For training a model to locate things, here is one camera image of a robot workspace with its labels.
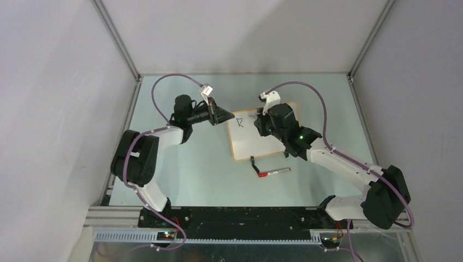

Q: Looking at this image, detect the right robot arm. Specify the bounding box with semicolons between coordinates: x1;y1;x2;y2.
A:
254;103;411;229

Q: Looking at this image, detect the black marker cap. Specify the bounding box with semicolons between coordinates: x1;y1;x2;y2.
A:
252;163;260;174

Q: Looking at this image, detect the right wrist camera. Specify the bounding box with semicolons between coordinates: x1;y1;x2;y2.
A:
258;91;281;115

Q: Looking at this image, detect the right controller board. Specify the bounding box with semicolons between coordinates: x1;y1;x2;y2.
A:
321;236;343;249

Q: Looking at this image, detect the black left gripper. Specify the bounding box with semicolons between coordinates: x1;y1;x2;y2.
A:
187;97;234;126

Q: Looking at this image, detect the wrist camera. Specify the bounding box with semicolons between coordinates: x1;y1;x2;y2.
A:
258;91;281;115
200;84;213;104

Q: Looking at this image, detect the controller board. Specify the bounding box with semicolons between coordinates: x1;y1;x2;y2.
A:
321;236;343;249
156;231;176;241

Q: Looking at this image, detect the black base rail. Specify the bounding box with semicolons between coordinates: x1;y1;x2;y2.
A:
138;206;347;241

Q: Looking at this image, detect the yellow framed whiteboard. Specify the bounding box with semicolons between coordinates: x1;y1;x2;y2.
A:
227;108;284;161

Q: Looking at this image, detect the red whiteboard marker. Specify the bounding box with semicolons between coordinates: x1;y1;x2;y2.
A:
258;168;292;178

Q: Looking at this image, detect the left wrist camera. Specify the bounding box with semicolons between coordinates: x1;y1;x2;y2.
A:
200;84;213;104

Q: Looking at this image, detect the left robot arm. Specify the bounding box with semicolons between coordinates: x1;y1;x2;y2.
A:
110;94;235;228

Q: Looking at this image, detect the left controller board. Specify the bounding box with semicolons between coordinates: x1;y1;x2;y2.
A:
156;231;176;241

